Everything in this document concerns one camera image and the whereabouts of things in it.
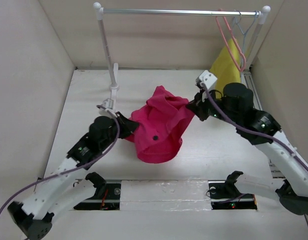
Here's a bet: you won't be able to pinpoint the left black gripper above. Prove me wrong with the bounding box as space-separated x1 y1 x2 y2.
100 111 139 151

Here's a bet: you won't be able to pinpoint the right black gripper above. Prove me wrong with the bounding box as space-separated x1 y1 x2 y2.
186 85 240 126

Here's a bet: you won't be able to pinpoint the pink trousers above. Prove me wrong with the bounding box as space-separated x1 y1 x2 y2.
126 85 195 164

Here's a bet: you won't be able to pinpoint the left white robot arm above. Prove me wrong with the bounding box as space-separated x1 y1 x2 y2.
7 112 139 240

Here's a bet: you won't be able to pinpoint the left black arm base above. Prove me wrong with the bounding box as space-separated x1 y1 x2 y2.
73 172 122 211

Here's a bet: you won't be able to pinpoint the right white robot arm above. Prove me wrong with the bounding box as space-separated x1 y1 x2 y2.
186 81 308 216

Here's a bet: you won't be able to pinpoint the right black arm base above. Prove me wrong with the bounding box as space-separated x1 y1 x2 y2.
205 171 258 210

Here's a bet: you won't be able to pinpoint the pink plastic hanger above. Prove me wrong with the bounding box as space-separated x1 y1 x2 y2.
216 8 247 73

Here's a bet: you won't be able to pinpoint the light blue plastic hanger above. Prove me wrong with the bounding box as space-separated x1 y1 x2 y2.
232 10 261 73

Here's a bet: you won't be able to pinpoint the yellow garment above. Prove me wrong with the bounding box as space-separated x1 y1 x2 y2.
210 46 241 99

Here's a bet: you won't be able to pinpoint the white and silver clothes rack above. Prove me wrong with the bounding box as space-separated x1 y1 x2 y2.
93 2 271 101

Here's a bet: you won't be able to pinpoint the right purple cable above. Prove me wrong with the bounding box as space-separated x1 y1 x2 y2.
202 82 308 218

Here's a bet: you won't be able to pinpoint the purple cable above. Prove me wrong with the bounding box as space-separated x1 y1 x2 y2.
0 106 119 238
202 82 308 218

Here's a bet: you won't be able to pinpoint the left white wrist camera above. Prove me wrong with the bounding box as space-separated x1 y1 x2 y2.
96 98 116 113

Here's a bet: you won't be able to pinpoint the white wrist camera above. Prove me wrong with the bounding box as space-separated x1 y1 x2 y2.
96 98 116 113
196 70 217 90

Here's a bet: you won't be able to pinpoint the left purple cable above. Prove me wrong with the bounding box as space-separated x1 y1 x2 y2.
0 106 119 238

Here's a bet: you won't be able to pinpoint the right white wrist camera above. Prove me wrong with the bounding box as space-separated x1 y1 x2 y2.
196 70 217 90

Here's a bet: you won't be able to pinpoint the aluminium rail right side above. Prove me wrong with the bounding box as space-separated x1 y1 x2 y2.
241 66 263 110

